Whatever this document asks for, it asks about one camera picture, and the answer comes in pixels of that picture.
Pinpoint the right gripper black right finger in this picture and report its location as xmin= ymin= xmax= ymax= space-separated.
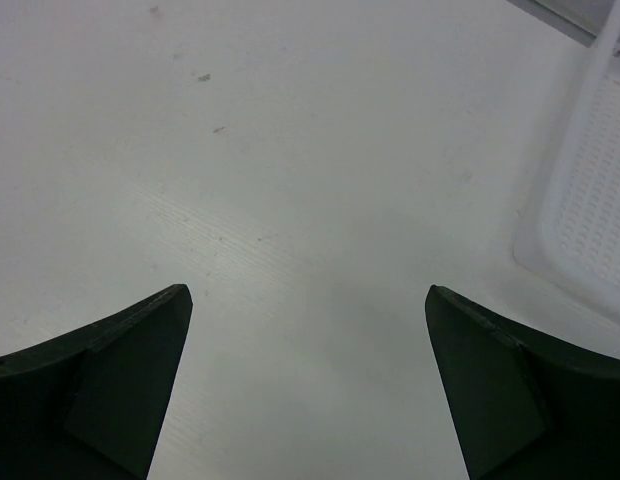
xmin=425 ymin=286 xmax=620 ymax=479

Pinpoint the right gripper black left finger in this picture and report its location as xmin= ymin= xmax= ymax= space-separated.
xmin=0 ymin=284 xmax=193 ymax=479

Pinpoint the white plastic basket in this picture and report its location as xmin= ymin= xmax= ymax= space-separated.
xmin=514 ymin=1 xmax=620 ymax=319

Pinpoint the aluminium back table rail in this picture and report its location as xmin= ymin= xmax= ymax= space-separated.
xmin=509 ymin=0 xmax=614 ymax=46

